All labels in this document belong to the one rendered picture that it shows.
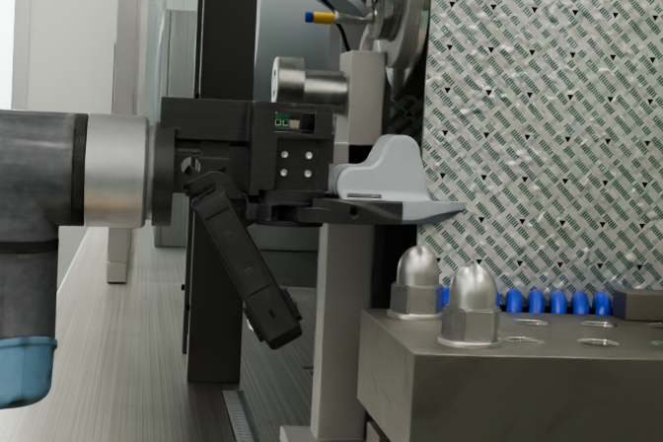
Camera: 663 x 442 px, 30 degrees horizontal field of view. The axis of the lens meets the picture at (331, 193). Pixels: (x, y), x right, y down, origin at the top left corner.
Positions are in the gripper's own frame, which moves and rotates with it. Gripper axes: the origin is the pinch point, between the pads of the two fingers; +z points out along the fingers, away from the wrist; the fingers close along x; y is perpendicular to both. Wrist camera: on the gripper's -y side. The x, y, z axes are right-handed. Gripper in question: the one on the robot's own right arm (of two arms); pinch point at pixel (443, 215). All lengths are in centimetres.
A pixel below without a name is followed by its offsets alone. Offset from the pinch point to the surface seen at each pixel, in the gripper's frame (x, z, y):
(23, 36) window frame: 555, -81, 43
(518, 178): -0.3, 5.2, 2.8
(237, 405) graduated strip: 23.4, -11.6, -19.0
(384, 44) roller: 8.4, -3.2, 12.1
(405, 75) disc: 3.5, -2.5, 9.7
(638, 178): -0.3, 13.9, 3.2
